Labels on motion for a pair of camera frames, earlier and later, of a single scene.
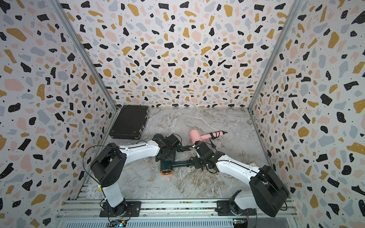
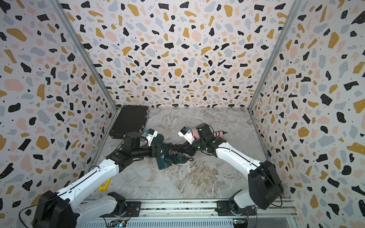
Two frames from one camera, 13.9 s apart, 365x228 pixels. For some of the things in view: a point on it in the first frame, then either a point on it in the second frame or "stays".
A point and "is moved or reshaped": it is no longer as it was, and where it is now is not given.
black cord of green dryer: x=187 y=148 → x=178 y=158
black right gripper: x=196 y=162 → x=189 y=150
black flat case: x=129 y=123 stays
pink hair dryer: x=195 y=136 stays
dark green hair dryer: x=166 y=166 is moved or reshaped
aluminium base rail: x=87 y=213 stays
